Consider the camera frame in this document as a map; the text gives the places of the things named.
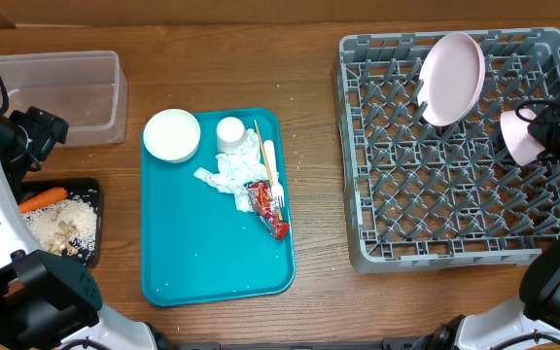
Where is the teal plastic serving tray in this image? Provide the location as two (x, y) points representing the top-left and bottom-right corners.
(140, 108), (296, 306)

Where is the wooden chopstick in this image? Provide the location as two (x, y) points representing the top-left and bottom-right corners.
(254, 120), (283, 221)

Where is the clear plastic bin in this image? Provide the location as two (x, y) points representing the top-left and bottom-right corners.
(0, 51), (127, 147)

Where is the white bowl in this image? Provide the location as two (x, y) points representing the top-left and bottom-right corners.
(143, 109), (201, 163)

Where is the red snack wrapper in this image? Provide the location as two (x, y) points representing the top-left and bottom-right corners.
(246, 181), (290, 241)

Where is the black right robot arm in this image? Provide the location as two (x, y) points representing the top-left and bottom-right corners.
(412, 100), (560, 350)

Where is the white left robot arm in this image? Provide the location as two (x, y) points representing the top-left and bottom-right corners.
(0, 103), (173, 349)

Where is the pile of rice and peanuts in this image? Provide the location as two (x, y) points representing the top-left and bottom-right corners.
(22, 199), (98, 257)

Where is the large white plate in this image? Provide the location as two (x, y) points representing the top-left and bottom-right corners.
(417, 32), (486, 126)

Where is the white plastic fork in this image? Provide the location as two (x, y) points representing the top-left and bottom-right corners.
(263, 140), (285, 208)

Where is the black food waste tray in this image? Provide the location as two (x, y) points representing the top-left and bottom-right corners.
(21, 177), (104, 267)

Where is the pink bowl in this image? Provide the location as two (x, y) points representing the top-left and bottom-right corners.
(500, 109), (545, 166)

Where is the orange carrot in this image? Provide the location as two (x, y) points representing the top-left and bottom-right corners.
(18, 187), (68, 214)

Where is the grey plastic dishwasher rack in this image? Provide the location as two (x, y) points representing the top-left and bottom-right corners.
(332, 27), (560, 273)

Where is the white tissue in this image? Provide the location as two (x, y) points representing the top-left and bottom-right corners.
(193, 128), (268, 212)

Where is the white paper cup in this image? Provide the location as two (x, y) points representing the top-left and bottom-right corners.
(216, 117), (247, 154)

